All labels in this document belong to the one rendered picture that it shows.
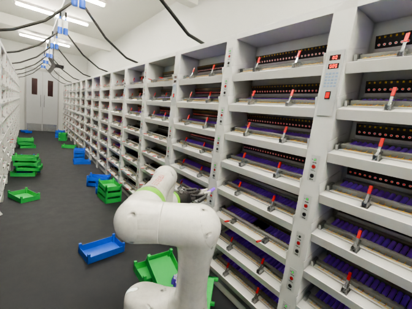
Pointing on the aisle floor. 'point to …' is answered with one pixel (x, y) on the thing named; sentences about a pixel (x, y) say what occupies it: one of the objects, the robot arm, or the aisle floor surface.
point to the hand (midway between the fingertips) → (205, 192)
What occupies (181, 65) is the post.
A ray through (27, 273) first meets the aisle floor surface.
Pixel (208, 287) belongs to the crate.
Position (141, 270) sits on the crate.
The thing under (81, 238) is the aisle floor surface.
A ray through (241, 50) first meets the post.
